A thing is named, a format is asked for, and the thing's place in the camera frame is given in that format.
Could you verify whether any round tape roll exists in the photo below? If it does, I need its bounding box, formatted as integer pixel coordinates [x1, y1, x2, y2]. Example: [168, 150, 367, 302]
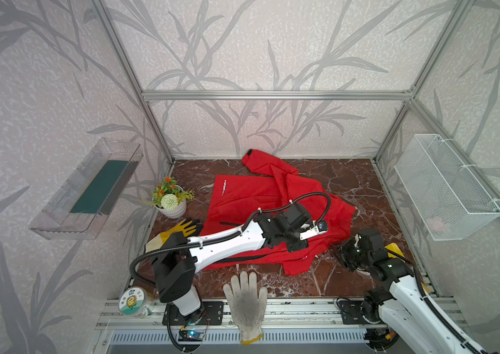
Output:
[118, 287, 155, 318]

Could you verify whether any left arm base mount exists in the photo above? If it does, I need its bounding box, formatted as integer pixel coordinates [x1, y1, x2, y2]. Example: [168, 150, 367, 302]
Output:
[162, 301, 225, 326]

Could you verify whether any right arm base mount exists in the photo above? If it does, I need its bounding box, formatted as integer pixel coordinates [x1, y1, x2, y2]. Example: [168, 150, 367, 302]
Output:
[335, 288, 393, 325]

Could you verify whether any potted artificial flower plant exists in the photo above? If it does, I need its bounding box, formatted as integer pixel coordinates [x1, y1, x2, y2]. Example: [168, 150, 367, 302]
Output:
[148, 176, 195, 219]

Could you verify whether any red X-Sport jacket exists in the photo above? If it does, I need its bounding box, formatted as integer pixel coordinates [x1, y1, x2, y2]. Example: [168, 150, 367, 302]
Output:
[201, 149, 355, 276]

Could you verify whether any white wire mesh basket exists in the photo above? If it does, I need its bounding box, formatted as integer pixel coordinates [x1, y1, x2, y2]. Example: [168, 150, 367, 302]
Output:
[394, 134, 500, 241]

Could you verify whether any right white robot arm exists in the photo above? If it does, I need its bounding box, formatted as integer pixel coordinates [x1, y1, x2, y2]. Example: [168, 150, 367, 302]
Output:
[335, 230, 487, 353]

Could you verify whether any clear plastic wall tray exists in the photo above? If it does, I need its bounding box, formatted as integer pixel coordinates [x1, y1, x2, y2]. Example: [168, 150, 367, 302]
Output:
[29, 138, 143, 240]

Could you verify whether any yellow black rubber glove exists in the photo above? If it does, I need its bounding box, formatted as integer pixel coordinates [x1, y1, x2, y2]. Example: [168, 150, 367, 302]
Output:
[145, 218, 203, 253]

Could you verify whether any aluminium cage frame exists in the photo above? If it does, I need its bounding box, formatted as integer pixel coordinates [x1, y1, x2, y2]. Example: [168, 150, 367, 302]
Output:
[100, 1, 500, 352]

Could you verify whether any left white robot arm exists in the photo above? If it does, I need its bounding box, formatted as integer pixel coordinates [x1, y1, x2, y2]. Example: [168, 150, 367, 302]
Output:
[129, 192, 331, 317]

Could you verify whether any white knit work glove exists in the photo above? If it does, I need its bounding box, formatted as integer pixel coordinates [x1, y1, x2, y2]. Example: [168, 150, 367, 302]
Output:
[223, 271, 268, 345]

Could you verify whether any yellow plastic scoop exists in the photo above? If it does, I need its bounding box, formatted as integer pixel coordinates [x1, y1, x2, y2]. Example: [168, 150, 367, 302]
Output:
[385, 243, 405, 259]

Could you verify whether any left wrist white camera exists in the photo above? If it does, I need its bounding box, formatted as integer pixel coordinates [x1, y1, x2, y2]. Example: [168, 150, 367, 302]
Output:
[299, 221, 328, 240]

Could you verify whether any pink object in basket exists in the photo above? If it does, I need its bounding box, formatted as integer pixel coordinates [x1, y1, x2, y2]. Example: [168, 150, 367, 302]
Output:
[426, 217, 450, 237]

